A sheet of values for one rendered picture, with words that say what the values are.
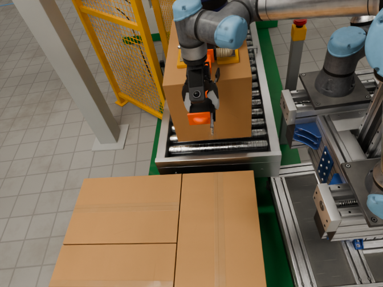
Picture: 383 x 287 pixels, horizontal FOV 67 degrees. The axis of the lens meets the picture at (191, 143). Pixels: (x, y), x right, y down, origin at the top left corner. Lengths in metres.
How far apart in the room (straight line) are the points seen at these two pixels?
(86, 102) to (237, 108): 1.34
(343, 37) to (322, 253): 1.13
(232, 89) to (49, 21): 1.23
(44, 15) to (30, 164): 1.45
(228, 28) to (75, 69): 1.62
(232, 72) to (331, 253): 1.12
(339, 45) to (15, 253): 2.37
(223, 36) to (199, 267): 1.02
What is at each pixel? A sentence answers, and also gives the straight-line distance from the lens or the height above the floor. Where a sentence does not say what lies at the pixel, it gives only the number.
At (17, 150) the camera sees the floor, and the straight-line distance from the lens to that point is 3.22.
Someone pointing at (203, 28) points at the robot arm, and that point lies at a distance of 0.74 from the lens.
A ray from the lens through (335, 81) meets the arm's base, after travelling 1.27.
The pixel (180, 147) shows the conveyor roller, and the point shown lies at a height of 0.55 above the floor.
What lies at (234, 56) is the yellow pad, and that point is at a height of 1.11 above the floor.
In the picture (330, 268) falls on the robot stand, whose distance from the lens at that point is 1.80.
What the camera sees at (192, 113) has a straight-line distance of 0.93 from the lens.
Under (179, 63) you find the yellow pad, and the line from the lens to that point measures 1.40.
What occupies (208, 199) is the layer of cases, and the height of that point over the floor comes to 0.54.
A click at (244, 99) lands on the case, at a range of 1.38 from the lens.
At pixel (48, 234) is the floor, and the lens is 2.47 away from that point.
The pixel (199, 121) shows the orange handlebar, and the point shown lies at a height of 1.22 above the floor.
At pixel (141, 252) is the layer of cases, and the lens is 1.49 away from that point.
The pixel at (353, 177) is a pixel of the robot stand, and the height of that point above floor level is 1.04.
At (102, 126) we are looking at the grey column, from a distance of 2.55.
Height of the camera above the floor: 1.88
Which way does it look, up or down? 49 degrees down
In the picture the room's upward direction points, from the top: 13 degrees counter-clockwise
